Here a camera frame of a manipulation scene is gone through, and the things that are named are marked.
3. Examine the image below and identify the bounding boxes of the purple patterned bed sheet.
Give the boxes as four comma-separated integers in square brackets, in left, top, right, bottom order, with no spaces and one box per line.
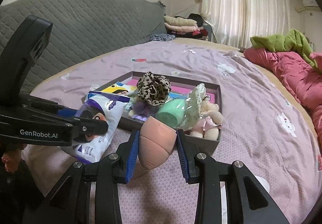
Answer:
[22,41,321,223]

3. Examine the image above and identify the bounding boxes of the pink and blue book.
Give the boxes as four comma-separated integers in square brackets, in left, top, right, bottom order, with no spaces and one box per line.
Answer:
[126,79,216,103]

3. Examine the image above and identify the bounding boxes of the pink quilted comforter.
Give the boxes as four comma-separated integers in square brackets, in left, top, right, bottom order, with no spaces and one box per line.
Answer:
[244,47,321,145]

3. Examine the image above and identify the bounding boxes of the beige bear pink dress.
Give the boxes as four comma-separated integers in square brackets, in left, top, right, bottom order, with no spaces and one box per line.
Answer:
[189,99,224,141]

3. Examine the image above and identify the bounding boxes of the white purple wipes pack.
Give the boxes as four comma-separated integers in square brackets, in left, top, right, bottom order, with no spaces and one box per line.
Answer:
[61,91,130,163]

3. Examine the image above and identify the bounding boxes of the yellow cartoon wipes pack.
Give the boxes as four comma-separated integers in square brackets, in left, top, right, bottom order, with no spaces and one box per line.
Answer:
[101,82,137,96]

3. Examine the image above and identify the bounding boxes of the dark shallow cardboard box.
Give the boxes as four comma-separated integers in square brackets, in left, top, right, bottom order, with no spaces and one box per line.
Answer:
[97,72,223,155]

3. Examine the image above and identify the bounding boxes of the stack of folded clothes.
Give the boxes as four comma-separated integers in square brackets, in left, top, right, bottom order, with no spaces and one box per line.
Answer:
[164,13,212,41]

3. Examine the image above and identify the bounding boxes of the white wall air conditioner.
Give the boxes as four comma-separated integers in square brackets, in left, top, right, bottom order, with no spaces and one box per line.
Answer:
[302,0,319,7]

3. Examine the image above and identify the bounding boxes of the floral fabric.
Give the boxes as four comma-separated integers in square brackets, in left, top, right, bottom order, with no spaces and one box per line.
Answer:
[180,83,206,131]

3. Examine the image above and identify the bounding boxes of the white sheer curtain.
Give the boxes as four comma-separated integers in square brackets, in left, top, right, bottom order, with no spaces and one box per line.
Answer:
[201,0,290,48]

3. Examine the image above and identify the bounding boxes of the green fleece blanket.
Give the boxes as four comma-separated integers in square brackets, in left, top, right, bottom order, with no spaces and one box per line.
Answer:
[250,29,321,69]

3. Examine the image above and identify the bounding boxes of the green sponge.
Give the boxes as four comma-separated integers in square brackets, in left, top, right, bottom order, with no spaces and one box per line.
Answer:
[155,98,186,129]

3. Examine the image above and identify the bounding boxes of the person's left hand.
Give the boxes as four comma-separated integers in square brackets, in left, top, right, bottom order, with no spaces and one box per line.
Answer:
[1,143,27,173]

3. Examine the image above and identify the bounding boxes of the grey quilted headboard cover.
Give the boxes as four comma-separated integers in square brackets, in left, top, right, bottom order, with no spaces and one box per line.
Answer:
[1,0,166,93]

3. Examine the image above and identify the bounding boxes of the peach makeup sponge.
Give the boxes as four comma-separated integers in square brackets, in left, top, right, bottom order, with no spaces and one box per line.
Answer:
[139,116,177,170]

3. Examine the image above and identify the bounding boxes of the blue patterned cloth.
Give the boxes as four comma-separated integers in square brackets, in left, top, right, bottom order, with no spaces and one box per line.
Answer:
[150,33,175,42]

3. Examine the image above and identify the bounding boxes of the bear with purple dress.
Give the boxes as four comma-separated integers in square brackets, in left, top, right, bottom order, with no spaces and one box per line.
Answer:
[128,97,159,122]

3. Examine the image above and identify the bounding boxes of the leopard print scrunchie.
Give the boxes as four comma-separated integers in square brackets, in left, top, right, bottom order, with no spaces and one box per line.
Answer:
[136,72,171,106]

